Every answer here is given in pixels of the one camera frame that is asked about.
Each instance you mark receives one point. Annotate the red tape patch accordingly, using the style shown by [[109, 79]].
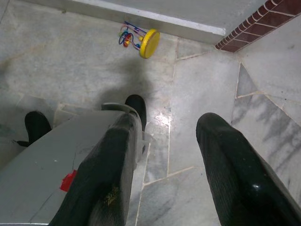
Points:
[[68, 181]]

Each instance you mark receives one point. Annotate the yellow bead maze toy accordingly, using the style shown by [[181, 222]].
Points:
[[148, 43]]

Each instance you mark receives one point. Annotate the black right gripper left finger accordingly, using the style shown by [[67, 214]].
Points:
[[105, 174]]

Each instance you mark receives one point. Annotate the grey concrete step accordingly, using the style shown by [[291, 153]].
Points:
[[150, 17]]

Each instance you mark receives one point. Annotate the red brick strip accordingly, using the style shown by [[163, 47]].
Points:
[[256, 23]]

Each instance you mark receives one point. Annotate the black robot foot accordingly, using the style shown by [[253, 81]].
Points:
[[36, 127], [138, 107]]

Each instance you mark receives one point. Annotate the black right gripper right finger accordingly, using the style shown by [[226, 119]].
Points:
[[237, 179]]

